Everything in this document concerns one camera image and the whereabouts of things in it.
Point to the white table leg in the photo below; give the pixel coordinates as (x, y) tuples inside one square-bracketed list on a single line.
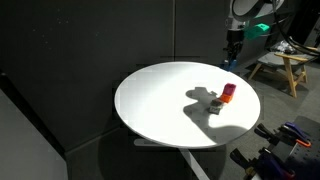
[(195, 163)]

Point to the purple clamp with orange tips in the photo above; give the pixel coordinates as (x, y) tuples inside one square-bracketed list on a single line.
[(296, 133), (273, 165)]

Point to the black spring clamp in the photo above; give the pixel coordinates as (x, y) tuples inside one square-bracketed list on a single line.
[(266, 132), (242, 159)]

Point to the round white table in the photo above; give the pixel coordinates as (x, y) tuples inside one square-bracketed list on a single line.
[(156, 103)]

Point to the silver crinkled bag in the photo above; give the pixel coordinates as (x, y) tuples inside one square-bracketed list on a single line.
[(283, 46)]

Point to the wooden chair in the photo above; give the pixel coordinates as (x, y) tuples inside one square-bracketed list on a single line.
[(290, 65)]

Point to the orange block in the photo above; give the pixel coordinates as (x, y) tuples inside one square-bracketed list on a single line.
[(226, 98)]

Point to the pink block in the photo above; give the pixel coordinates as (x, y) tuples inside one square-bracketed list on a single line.
[(229, 89)]

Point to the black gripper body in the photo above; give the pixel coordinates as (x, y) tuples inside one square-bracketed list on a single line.
[(235, 36)]

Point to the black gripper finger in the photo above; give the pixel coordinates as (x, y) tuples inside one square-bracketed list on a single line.
[(237, 50), (230, 51)]

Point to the grey block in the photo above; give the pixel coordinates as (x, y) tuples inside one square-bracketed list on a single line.
[(216, 107)]

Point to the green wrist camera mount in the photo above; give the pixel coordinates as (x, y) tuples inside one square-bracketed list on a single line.
[(256, 31)]

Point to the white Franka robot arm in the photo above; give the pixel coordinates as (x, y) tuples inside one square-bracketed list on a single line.
[(256, 8)]

